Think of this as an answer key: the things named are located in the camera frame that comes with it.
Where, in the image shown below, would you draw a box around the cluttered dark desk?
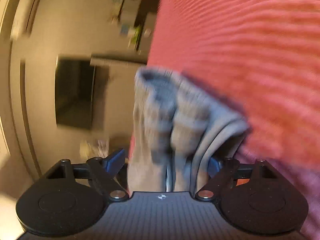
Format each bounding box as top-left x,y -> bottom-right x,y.
109,0 -> 162,53

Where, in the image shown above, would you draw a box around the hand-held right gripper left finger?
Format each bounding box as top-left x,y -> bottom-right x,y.
46,149 -> 129,202

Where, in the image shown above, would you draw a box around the white cabinet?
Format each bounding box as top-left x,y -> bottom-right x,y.
90,54 -> 148,137

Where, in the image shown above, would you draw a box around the red ribbed blanket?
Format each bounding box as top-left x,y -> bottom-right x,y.
129,0 -> 320,240

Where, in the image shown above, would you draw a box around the grey pants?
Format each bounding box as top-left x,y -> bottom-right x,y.
127,67 -> 251,193

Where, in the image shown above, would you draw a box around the black television screen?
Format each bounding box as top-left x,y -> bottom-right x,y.
55,56 -> 97,131

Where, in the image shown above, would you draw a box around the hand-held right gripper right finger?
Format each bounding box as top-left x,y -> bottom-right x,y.
195,156 -> 274,202

